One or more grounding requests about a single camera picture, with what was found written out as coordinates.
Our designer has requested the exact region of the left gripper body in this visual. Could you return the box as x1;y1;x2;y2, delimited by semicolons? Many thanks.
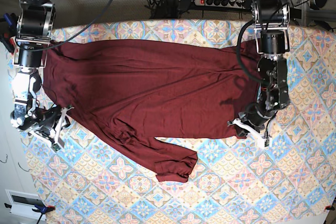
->
227;103;277;147

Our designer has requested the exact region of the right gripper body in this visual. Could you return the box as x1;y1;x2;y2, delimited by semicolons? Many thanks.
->
19;105;73;152

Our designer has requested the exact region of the maroon long-sleeve t-shirt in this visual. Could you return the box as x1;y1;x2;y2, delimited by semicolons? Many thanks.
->
43;39;259;183

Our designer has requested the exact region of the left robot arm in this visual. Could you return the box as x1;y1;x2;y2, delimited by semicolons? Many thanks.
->
228;0;290;149

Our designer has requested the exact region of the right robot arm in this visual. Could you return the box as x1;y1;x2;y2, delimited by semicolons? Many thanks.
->
11;0;70;152

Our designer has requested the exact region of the patterned tile tablecloth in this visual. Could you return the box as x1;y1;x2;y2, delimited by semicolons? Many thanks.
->
21;26;335;223

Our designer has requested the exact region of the white floor outlet box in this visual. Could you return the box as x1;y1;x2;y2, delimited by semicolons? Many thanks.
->
5;189;43;220

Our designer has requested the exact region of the blue clamp lower left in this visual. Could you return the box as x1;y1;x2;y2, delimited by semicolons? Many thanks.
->
4;203;56;223

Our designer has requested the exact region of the blue clamp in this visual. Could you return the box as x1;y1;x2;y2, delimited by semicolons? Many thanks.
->
3;13;18;35
4;203;56;223

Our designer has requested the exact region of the orange black clamp upper left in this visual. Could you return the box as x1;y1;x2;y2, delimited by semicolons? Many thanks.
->
0;33;17;55

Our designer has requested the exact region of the white power strip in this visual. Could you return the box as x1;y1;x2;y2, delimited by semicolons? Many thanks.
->
194;0;243;8

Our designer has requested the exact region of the orange clamp lower right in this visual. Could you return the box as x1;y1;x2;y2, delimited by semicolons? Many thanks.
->
324;205;335;211

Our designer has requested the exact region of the blue clamp upper left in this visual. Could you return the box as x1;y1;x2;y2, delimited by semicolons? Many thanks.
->
3;13;18;35

